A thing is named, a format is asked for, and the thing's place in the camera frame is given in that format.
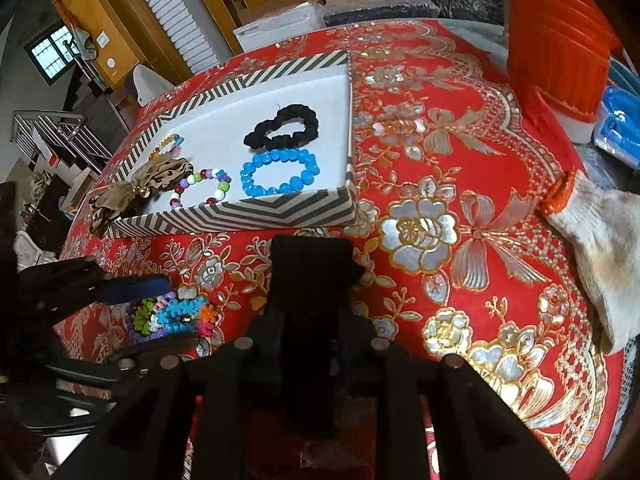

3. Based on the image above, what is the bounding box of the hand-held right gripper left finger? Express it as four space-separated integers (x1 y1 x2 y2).
55 237 313 480

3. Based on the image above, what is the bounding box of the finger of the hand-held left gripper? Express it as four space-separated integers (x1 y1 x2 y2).
15 257 173 307
45 335 201 391

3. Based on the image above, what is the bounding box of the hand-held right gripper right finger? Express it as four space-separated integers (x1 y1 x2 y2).
312 237 571 480

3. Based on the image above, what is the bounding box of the colourful flower bead bracelet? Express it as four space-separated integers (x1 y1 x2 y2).
125 294 218 341

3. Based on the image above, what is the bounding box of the striped cardboard box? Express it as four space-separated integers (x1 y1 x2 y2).
102 50 358 238

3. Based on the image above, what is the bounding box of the leopard print scrunchie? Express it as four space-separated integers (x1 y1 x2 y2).
89 157 195 236

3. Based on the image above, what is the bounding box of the red floral tablecloth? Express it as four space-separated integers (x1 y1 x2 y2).
52 17 628 480

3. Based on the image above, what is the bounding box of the black scrunchie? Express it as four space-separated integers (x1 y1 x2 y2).
243 104 319 152

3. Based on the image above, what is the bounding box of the metal stair railing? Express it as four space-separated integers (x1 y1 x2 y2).
10 110 113 176

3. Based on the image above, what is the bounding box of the white plastic chair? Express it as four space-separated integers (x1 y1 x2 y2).
132 64 173 106

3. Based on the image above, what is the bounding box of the dark framed window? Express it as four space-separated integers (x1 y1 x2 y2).
25 25 76 83

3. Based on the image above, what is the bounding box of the white wrapped package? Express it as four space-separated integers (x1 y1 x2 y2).
232 0 326 53

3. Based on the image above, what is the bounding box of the white orange-cuffed work glove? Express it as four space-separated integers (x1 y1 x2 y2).
542 170 640 356

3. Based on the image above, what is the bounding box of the dark flat wrapped package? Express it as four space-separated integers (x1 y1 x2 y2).
322 0 441 28

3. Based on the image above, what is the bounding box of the white louvered panel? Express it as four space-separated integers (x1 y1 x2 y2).
120 0 221 73

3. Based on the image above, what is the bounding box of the white orange-rimmed plastic tub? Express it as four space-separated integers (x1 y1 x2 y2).
525 84 599 144

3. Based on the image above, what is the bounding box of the black plastic bag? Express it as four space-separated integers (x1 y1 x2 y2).
419 0 506 26

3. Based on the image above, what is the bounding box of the blue printed plastic bag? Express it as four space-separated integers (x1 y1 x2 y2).
592 55 640 168

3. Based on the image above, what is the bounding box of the stack of orange plastic baskets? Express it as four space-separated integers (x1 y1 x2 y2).
505 0 623 113

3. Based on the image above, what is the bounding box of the multicoloured round bead bracelet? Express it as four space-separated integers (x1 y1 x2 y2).
168 169 232 209

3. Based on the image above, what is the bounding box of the blue bead bracelet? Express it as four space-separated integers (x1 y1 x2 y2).
240 147 320 198

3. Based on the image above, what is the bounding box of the small pastel bead bracelet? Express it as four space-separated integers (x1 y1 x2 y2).
149 133 185 161

